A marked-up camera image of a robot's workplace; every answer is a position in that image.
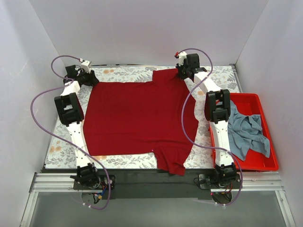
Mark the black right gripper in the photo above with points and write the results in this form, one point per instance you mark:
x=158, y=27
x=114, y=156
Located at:
x=182, y=73

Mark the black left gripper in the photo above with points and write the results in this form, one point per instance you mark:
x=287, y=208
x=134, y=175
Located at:
x=89, y=79

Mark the red t-shirt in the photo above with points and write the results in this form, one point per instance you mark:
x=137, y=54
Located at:
x=136, y=118

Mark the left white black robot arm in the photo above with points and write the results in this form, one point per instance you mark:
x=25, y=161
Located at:
x=72, y=116

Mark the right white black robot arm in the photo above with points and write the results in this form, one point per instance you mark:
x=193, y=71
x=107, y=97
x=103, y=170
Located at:
x=217, y=111

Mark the red plastic bin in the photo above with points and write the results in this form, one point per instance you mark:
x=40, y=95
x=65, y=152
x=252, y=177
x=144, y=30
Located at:
x=249, y=104

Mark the grey-blue t-shirt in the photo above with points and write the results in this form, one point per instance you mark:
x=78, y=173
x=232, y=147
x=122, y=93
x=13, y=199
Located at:
x=245, y=132

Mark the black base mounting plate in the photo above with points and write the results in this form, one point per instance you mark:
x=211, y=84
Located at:
x=157, y=184

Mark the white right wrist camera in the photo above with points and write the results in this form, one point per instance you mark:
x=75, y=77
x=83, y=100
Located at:
x=181, y=57

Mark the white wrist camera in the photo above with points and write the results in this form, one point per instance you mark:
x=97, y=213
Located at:
x=181, y=57
x=86, y=66

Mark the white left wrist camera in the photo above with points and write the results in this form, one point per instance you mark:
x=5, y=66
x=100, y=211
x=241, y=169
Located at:
x=86, y=66

